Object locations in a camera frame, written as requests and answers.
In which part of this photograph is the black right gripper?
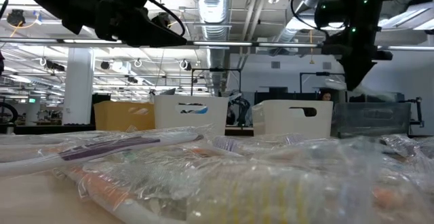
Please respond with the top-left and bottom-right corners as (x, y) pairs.
(321, 26), (394, 92)

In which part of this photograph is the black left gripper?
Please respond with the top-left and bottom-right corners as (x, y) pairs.
(93, 0), (189, 48)

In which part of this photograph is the black ceiling device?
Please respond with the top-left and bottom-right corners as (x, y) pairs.
(5, 8), (27, 27)
(155, 12), (172, 26)

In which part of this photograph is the person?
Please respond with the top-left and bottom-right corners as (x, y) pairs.
(317, 88), (333, 102)

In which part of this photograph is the black monitor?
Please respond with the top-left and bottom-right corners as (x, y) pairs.
(382, 91), (406, 103)
(91, 92), (112, 105)

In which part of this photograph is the grey translucent plastic bin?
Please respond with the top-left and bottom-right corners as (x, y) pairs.
(333, 102), (412, 138)

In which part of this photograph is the long overhead beam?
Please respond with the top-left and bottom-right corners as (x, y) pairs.
(0, 37), (434, 51)

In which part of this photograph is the white plastic bin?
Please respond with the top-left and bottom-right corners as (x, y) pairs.
(252, 99), (334, 139)
(153, 94), (230, 136)

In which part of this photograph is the white pillar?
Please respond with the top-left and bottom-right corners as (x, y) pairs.
(62, 47), (95, 126)

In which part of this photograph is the yellow plastic bin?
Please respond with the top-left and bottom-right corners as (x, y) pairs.
(94, 100), (156, 132)

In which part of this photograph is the toothbrush with purple bristles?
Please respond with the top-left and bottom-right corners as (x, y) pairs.
(213, 135), (240, 153)
(283, 134), (306, 145)

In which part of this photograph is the purple toothbrush in wrapper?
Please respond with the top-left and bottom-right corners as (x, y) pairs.
(0, 130), (204, 178)

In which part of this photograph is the green toothbrush in wrapper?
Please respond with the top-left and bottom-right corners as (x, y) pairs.
(117, 151), (143, 164)

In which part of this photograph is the yellow toothbrush in wrapper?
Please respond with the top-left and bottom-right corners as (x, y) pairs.
(184, 171), (343, 224)

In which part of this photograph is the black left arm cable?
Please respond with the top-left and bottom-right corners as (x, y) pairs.
(147, 0), (186, 37)

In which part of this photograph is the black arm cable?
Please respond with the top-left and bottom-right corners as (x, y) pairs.
(290, 0), (327, 32)
(147, 0), (186, 37)

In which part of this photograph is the yellow hanging cord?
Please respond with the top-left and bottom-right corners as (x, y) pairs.
(307, 29), (315, 65)

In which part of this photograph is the black workstation frame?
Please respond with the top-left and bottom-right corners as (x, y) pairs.
(299, 71), (345, 101)

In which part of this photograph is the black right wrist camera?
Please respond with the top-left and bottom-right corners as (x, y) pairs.
(313, 0), (348, 29)

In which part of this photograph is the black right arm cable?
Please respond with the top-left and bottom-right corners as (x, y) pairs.
(290, 0), (327, 32)

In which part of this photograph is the black aluminium table frame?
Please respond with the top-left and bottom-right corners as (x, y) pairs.
(0, 124), (254, 136)

